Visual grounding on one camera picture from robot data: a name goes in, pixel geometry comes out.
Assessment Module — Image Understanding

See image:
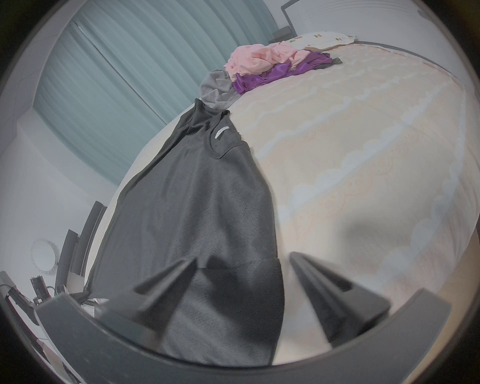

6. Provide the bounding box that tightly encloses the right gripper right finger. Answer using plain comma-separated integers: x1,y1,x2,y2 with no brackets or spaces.
289,251,391,348

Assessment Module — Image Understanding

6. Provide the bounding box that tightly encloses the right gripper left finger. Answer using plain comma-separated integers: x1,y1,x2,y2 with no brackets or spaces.
100,257,200,335

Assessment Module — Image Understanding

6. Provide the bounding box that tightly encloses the black T-shirt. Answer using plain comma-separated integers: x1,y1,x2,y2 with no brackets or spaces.
83,98,286,367

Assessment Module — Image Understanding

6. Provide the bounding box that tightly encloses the black chest of drawers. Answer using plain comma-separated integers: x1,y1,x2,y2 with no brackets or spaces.
56,201,108,278

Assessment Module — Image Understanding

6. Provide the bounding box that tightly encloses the round mirror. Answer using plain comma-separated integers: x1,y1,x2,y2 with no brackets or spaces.
30,238,59,273

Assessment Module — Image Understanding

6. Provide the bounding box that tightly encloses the bed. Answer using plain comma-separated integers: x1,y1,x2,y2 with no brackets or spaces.
83,0,480,367

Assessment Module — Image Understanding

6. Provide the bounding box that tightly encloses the blue-green curtain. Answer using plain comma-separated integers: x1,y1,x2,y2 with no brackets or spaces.
74,0,280,127
32,22,168,187

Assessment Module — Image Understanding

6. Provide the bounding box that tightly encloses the purple garment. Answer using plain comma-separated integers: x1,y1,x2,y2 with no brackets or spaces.
232,50,333,95

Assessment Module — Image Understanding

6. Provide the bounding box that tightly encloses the dark grey garment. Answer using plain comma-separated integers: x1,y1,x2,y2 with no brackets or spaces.
317,56,344,70

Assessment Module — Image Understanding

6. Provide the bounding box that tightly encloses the pink garment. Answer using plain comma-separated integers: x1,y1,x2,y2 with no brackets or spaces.
224,42,312,78

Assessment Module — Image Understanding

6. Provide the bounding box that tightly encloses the white printed pillow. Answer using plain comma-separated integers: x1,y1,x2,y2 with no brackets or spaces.
289,31,358,52

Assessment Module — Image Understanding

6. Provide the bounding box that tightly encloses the grey bedside table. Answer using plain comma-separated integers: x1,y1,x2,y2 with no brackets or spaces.
269,26,292,44

